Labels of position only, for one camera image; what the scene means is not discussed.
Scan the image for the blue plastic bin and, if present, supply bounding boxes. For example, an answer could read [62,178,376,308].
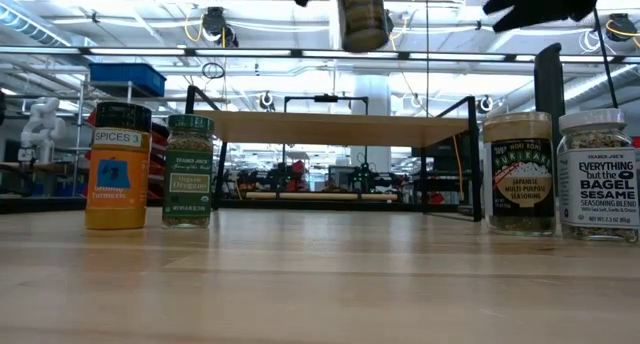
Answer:
[88,62,167,98]

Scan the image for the wooden shelf with black frame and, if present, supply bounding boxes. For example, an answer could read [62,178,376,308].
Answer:
[184,85,483,223]

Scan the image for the black rig with red parts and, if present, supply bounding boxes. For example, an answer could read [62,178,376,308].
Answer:
[234,158,311,194]

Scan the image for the yellow-lidded chili onion jar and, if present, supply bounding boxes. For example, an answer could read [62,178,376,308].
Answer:
[335,0,390,54]

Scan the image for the black upright post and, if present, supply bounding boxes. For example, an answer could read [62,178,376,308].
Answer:
[533,42,567,135]

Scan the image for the blue crate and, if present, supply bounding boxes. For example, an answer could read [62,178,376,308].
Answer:
[53,182,86,198]

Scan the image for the slanted black cable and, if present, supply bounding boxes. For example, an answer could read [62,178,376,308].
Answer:
[593,6,619,110]

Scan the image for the yellow hanging cable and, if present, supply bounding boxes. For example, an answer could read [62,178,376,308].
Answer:
[451,135,465,195]

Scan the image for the overhead light rail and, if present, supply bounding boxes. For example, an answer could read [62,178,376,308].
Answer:
[0,44,640,64]

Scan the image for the brown background workbench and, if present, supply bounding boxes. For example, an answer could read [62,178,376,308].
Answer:
[0,161,71,176]

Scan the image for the orange turmeric spice jar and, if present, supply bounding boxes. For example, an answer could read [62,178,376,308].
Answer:
[83,101,153,231]

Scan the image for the furikake seasoning jar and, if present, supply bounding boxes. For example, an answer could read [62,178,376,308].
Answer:
[482,110,558,237]

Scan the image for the grey metal storage rack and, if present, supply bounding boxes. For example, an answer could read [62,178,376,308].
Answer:
[72,80,170,199]

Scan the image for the black ceiling cord reel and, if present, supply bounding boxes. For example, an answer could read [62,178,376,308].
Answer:
[183,6,239,49]
[604,12,640,48]
[382,8,409,41]

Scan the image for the green oregano spice jar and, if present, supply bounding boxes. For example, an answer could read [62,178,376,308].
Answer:
[161,113,216,230]

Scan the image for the thin black hanging cord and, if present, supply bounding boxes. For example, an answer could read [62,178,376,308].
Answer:
[425,0,431,118]

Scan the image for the black cable loop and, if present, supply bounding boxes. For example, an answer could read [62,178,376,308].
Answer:
[201,61,226,80]

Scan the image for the black rig with green lights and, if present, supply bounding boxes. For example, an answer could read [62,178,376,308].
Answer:
[327,153,401,194]

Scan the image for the white-lidded bagel seasoning jar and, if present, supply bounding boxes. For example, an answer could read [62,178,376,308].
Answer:
[556,108,640,244]

